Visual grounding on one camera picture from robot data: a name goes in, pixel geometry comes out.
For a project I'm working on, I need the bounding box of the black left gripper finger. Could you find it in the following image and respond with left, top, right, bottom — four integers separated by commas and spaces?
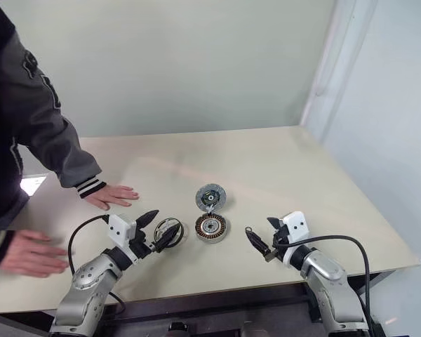
136, 209, 160, 230
150, 226, 180, 252

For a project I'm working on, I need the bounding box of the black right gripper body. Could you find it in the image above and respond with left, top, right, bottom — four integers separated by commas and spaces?
272, 225, 293, 260

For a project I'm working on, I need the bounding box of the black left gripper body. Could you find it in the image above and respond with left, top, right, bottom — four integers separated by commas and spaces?
128, 226, 156, 263

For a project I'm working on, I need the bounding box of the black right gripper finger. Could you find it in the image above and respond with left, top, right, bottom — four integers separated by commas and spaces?
245, 226, 276, 263
266, 216, 286, 231

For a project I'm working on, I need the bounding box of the spoked motor housing ring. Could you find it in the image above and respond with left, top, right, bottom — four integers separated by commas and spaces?
153, 217, 189, 249

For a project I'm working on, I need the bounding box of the copper wound stator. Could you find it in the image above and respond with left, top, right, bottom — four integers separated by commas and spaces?
195, 212, 230, 244

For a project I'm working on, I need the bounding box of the grey round rotor disc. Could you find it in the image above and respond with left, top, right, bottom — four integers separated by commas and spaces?
195, 184, 228, 212

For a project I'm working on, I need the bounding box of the person's left hand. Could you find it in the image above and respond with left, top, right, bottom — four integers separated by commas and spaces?
85, 185, 140, 211

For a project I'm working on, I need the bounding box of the person's right hand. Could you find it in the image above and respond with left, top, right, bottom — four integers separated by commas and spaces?
0, 230, 69, 279

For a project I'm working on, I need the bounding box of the white metal ledge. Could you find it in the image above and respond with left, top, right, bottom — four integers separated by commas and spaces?
19, 173, 52, 197

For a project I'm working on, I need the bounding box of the person's left grey jacket sleeve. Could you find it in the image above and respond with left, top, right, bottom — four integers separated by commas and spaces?
0, 31, 108, 201

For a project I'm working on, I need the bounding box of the person's black jacket torso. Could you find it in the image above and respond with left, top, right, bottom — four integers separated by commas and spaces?
0, 0, 34, 232

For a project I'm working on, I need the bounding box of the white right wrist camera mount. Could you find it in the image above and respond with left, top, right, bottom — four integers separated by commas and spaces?
282, 211, 310, 245

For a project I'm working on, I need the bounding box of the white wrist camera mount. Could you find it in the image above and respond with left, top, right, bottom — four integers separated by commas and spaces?
107, 213, 138, 249
282, 211, 310, 245

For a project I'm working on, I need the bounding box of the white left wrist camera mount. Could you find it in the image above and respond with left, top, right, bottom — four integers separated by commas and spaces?
107, 213, 138, 249

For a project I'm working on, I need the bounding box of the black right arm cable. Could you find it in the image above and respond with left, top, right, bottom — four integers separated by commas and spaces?
290, 234, 377, 337

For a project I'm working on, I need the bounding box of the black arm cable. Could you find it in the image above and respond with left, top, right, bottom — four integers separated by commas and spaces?
290, 234, 377, 337
67, 214, 127, 317

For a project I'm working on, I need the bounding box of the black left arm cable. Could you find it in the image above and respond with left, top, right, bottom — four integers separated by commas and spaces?
67, 214, 127, 317

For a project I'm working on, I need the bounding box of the black table frame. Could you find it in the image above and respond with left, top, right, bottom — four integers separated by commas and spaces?
0, 269, 401, 337

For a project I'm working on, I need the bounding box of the white wall corner post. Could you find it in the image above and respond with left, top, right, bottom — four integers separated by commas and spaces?
300, 0, 377, 141

